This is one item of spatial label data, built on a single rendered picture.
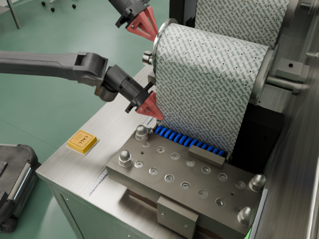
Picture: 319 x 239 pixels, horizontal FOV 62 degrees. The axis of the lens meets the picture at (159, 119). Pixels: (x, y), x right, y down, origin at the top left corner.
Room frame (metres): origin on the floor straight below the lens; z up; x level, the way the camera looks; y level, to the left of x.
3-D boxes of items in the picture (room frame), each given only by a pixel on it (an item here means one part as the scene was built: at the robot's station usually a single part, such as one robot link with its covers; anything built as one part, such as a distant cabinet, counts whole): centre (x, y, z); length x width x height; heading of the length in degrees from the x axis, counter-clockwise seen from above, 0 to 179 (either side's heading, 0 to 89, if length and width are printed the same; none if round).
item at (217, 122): (0.50, -0.09, 1.10); 0.23 x 0.01 x 0.18; 61
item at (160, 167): (0.38, -0.07, 1.00); 0.40 x 0.16 x 0.06; 61
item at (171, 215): (0.29, -0.04, 0.96); 0.10 x 0.03 x 0.11; 61
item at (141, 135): (0.50, 0.05, 1.05); 0.04 x 0.04 x 0.04
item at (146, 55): (0.68, 0.03, 1.18); 0.04 x 0.02 x 0.04; 151
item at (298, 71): (0.47, -0.28, 1.28); 0.06 x 0.05 x 0.02; 61
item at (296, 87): (0.47, -0.27, 1.25); 0.07 x 0.04 x 0.04; 61
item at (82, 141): (0.59, 0.26, 0.91); 0.07 x 0.07 x 0.02; 61
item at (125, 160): (0.41, 0.09, 1.05); 0.04 x 0.04 x 0.04
